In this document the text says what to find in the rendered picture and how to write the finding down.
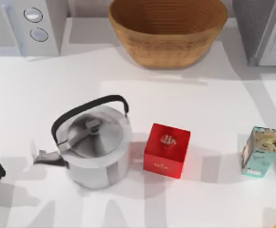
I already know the red box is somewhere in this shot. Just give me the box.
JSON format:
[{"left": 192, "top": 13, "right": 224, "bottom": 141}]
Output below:
[{"left": 143, "top": 123, "right": 191, "bottom": 179}]

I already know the brown wicker basket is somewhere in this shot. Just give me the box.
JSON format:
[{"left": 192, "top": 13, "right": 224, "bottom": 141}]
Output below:
[{"left": 107, "top": 0, "right": 228, "bottom": 70}]

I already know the light blue patterned box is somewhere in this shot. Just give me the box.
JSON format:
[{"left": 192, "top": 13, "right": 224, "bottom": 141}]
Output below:
[{"left": 240, "top": 126, "right": 276, "bottom": 178}]

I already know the round microwave knob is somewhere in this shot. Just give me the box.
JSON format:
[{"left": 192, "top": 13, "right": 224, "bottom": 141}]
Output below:
[
  {"left": 23, "top": 7, "right": 43, "bottom": 24},
  {"left": 30, "top": 27, "right": 49, "bottom": 42}
]

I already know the pale microwave oven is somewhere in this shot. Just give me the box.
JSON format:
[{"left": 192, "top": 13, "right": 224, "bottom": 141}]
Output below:
[{"left": 0, "top": 0, "right": 68, "bottom": 57}]

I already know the silver kettle with black handle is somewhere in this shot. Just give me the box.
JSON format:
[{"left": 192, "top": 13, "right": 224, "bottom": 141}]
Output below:
[{"left": 34, "top": 95, "right": 133, "bottom": 190}]

